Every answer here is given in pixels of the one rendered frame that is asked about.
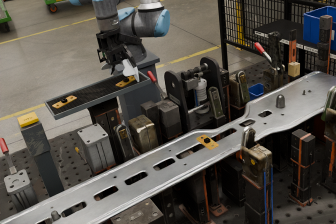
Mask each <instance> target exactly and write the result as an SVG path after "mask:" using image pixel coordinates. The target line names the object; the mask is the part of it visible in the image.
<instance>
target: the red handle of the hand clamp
mask: <svg viewBox="0 0 336 224"><path fill-rule="evenodd" d="M254 46H255V47H256V49H257V50H258V51H259V52H260V53H261V54H262V55H263V56H264V57H265V59H266V60H267V61H268V62H269V63H270V65H271V66H272V60H271V57H270V56H269V55H268V54H267V53H266V51H265V50H264V48H263V47H262V46H261V45H260V44H259V43H258V42H256V43H255V44H254ZM279 70H280V67H278V65H277V71H279Z"/></svg>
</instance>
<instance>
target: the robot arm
mask: <svg viewBox="0 0 336 224"><path fill-rule="evenodd" d="M69 1H70V3H71V4H72V5H75V6H84V5H93V8H94V12H95V16H96V21H97V25H98V29H99V30H100V32H98V33H96V38H97V42H98V46H99V48H98V49H97V53H98V57H99V61H100V63H102V62H103V61H105V62H106V64H104V65H103V66H102V68H101V69H102V70H106V69H109V72H110V75H112V74H113V72H114V71H115V66H116V65H118V64H121V65H124V70H123V72H122V73H123V75H124V76H126V77H128V76H134V78H135V79H136V81H137V82H139V81H140V80H139V73H138V69H137V64H136V63H138V62H141V61H143V60H144V59H145V58H146V57H147V51H146V49H145V48H144V46H143V44H142V39H141V38H157V37H164V36H165V35H166V34H167V33H168V31H169V27H170V13H169V11H168V10H166V9H165V7H164V4H163V3H161V1H160V0H140V5H139V6H138V8H137V9H138V11H135V8H134V7H127V8H123V9H120V10H117V5H118V4H120V3H121V2H123V1H125V0H69ZM100 52H102V55H103V57H102V59H101V58H100V54H99V53H100Z"/></svg>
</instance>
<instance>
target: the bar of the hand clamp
mask: <svg viewBox="0 0 336 224"><path fill-rule="evenodd" d="M282 38H283V34H282V33H279V32H278V31H273V32H271V33H268V40H269V48H270V56H271V64H272V68H275V69H276V75H278V73H283V66H282V57H281V48H280V41H281V40H282ZM277 66H278V67H279V68H280V70H279V71H278V68H277Z"/></svg>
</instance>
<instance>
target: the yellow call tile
mask: <svg viewBox="0 0 336 224"><path fill-rule="evenodd" d="M17 120H18V122H19V124H20V127H21V128H22V127H25V126H27V125H30V124H33V123H35V122H38V121H39V119H38V117H37V115H36V114H35V112H31V113H29V114H26V115H23V116H20V117H18V118H17Z"/></svg>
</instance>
